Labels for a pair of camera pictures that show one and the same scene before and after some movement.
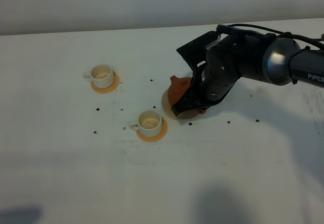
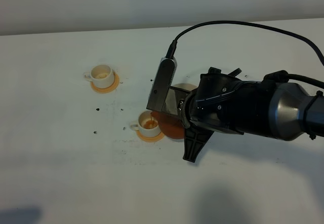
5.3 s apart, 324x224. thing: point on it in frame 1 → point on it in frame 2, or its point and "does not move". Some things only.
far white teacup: x=101 y=75 does not move
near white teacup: x=150 y=123 does not move
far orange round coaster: x=110 y=89 does not move
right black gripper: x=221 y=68 → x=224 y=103
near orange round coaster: x=153 y=139 does not move
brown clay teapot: x=178 y=86 → x=171 y=125
